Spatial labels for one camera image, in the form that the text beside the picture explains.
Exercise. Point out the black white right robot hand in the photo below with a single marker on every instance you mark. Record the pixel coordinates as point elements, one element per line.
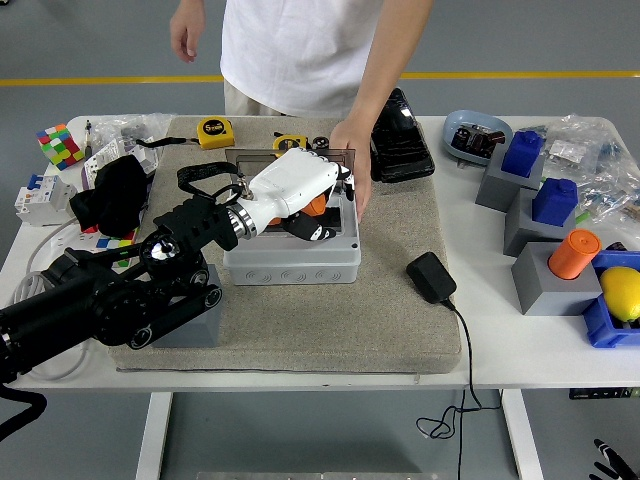
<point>615,465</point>

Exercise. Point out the person's right hand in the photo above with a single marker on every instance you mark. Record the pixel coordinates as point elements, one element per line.
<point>185,37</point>

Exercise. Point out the person's left hand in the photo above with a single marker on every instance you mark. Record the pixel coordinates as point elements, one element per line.
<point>355,147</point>

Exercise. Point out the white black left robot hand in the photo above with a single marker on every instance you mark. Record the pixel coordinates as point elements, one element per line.
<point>295,182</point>

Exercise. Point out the orange cylinder battery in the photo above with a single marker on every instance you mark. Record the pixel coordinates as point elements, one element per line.
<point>575,255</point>
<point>316,206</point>

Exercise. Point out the smoky transparent box lid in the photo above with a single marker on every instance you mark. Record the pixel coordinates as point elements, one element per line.
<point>245,159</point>

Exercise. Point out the grey electrical enclosure box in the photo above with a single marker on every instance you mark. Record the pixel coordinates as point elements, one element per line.
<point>292,262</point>

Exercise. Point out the person's right forearm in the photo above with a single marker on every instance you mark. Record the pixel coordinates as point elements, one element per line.
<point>190,6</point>

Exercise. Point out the person's left forearm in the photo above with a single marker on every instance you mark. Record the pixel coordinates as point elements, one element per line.
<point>387,70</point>

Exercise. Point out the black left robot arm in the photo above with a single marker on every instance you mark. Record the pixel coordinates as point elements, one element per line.
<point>115,300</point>

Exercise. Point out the small black cylinder battery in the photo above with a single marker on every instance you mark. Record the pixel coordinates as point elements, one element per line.
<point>321,142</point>

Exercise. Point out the yellow tape measure silver face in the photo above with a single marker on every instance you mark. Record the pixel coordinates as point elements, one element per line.
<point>285,141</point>

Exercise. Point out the black table control panel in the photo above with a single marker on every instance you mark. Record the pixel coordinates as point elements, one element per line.
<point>602,393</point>

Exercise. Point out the yellow square tape measure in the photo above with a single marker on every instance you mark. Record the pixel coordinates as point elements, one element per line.
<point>215,134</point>

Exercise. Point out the white table leg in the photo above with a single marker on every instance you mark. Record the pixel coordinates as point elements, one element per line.
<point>152,435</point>
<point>522,435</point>

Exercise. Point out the clear crumpled plastic bag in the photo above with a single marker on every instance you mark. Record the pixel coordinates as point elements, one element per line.
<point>135,125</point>

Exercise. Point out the blue-grey bowl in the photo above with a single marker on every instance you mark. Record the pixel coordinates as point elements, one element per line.
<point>457,120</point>

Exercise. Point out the person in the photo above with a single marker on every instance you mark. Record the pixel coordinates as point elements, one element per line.
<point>300,50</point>

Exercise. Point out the dark electronic components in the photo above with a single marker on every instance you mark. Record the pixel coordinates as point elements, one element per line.
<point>475,140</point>

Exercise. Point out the blue plastic bin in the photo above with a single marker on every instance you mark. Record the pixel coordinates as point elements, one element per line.
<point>602,327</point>

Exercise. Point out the white purple printed packet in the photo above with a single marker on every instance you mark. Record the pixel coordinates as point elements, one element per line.
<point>107,152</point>

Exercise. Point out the grey block holder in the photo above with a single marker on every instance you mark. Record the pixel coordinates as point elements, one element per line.
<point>545,295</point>
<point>492,190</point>
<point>525,235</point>

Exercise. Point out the grey-brown mat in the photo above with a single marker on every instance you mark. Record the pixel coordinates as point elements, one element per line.
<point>325,325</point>

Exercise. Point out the black power adapter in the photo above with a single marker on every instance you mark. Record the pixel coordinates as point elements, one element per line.
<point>431,277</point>

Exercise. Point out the large multicolour puzzle cube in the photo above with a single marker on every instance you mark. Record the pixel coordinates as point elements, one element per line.
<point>60,146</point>

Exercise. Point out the grey block with round hole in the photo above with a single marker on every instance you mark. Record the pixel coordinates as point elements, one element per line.
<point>200,320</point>

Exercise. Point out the blue plastic block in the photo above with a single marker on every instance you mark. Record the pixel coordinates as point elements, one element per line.
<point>554,200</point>
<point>522,152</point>

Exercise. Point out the yellow lemon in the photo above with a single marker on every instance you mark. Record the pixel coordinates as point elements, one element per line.
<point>622,292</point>

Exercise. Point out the black cloth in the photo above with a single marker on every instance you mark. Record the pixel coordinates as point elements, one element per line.
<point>112,200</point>

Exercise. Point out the small multicolour puzzle cube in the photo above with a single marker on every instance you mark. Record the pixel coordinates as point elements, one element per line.
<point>112,242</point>

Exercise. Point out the small white parts packet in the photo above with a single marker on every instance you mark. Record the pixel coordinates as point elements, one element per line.
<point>565,150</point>

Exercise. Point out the white blue circuit breaker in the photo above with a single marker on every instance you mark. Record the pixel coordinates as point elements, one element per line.
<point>42,197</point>

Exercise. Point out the small black item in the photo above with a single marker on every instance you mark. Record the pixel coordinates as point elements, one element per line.
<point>617,246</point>

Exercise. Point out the clear bag of small parts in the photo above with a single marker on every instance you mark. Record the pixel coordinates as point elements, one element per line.
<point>610,170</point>

